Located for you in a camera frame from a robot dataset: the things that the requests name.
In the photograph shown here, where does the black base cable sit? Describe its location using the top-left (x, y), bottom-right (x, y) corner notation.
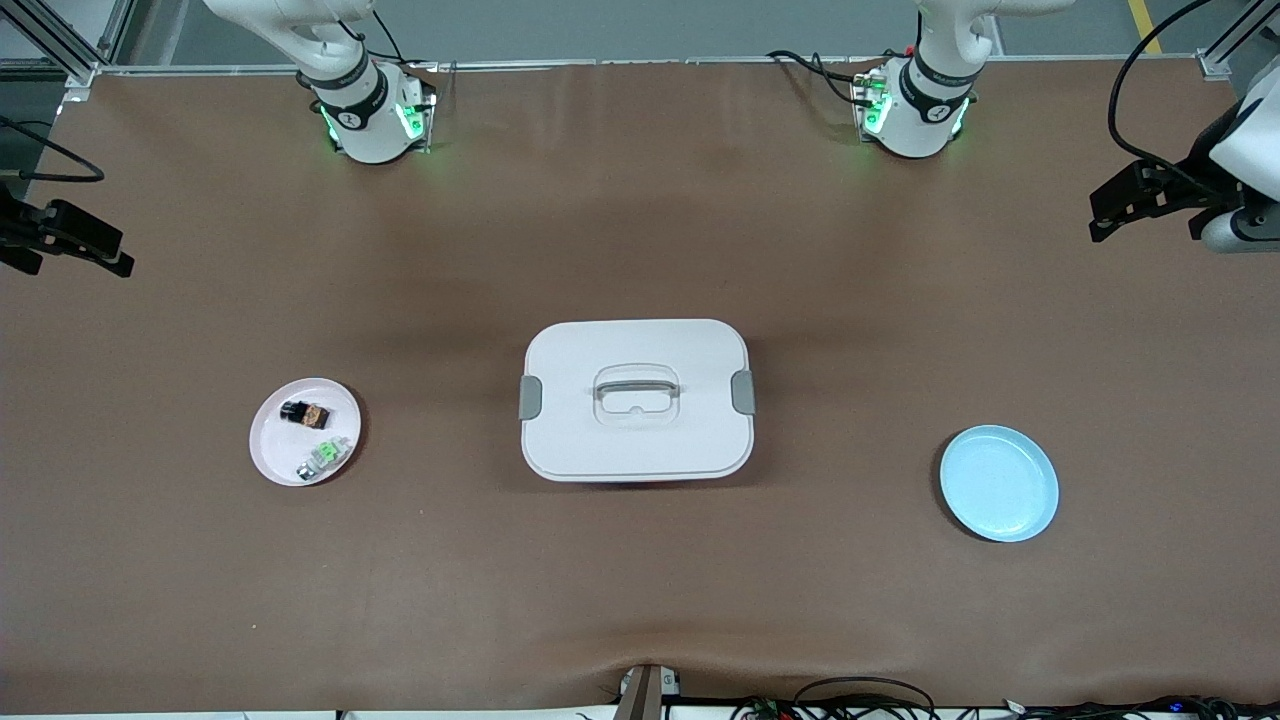
top-left (340, 8), bottom-right (441, 111)
top-left (765, 48), bottom-right (873, 107)

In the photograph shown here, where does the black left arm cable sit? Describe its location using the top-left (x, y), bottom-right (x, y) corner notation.
top-left (1105, 0), bottom-right (1216, 196)

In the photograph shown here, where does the green and silver switch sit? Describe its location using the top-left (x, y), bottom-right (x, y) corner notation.
top-left (296, 435), bottom-right (353, 482)

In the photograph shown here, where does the small metal bracket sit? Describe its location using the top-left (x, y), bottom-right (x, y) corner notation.
top-left (615, 664), bottom-right (683, 720)

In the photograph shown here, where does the black looped cable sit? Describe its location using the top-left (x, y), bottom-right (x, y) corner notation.
top-left (790, 676), bottom-right (941, 720)

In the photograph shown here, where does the aluminium table edge rail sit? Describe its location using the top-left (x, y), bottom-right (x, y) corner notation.
top-left (100, 56), bottom-right (1201, 74)

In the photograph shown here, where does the pink round plate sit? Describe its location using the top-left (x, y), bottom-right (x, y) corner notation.
top-left (248, 377), bottom-right (363, 488)

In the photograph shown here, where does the black cable bundle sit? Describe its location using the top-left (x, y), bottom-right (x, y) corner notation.
top-left (940, 693), bottom-right (1280, 720)

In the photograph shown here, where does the white lidded storage box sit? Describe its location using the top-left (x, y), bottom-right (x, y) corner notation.
top-left (518, 318), bottom-right (758, 484)

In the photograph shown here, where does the aluminium frame profile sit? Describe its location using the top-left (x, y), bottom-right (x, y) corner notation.
top-left (0, 0), bottom-right (136, 91)
top-left (1195, 0), bottom-right (1280, 81)

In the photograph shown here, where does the light blue round plate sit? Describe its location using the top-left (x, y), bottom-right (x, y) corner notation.
top-left (938, 424), bottom-right (1061, 544)

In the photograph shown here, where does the black left base cable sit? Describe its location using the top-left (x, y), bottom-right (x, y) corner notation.
top-left (765, 48), bottom-right (873, 107)

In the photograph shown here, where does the black right base cable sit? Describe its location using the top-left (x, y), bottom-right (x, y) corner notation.
top-left (340, 8), bottom-right (441, 111)

